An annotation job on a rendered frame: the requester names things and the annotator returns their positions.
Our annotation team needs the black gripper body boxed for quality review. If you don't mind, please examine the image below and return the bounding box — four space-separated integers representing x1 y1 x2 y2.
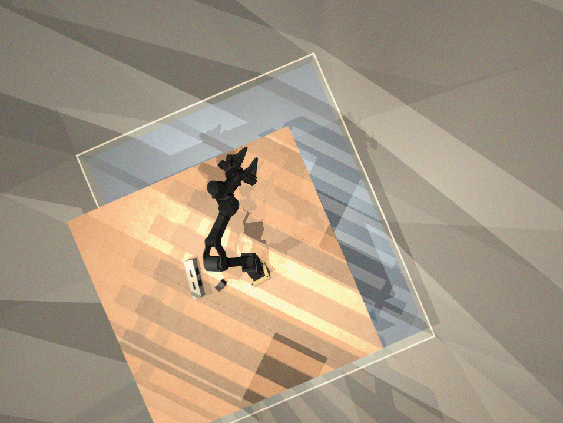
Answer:
226 154 257 187

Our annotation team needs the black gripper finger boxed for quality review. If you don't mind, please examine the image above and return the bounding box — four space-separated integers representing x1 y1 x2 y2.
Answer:
243 157 258 178
230 147 247 162

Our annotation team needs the black two-prong plug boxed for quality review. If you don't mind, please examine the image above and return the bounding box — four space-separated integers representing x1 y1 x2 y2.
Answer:
215 279 226 291

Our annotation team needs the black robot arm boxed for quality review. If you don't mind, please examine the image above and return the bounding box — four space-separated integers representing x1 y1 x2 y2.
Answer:
202 160 265 282

